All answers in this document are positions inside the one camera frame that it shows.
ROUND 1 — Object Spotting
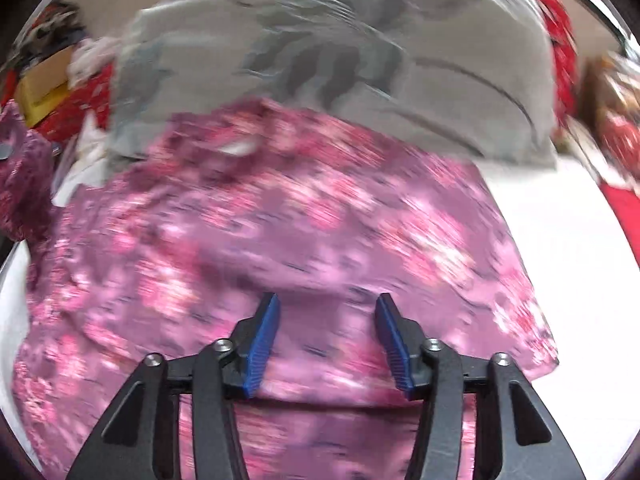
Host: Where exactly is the purple floral garment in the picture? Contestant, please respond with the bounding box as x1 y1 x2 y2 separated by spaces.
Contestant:
0 97 561 480

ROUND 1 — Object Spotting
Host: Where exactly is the white quilted bedspread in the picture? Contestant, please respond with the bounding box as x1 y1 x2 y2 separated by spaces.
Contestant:
0 152 640 480

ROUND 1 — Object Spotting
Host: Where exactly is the dark patterned cloth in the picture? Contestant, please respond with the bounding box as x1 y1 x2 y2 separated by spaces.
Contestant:
9 2 85 68

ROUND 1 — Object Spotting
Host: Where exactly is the red patterned cloth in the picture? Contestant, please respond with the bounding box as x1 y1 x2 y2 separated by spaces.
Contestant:
582 52 640 243

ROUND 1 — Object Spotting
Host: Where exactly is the grey floral print pillow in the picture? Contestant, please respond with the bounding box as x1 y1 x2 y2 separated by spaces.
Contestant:
107 0 558 171

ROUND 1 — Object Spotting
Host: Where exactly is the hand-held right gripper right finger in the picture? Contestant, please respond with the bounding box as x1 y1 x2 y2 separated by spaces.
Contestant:
375 293 589 480

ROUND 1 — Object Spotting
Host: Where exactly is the white crumpled cloth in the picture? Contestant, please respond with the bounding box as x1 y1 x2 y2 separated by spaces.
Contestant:
69 37 122 87

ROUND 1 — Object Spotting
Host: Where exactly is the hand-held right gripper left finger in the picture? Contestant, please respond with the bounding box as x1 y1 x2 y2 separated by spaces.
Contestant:
65 291 281 480

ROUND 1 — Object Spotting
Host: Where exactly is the yellow box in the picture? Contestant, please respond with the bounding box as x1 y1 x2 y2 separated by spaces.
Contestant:
21 84 72 129

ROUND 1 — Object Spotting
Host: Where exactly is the cardboard box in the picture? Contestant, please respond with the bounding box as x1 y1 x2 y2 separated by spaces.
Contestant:
15 46 72 106

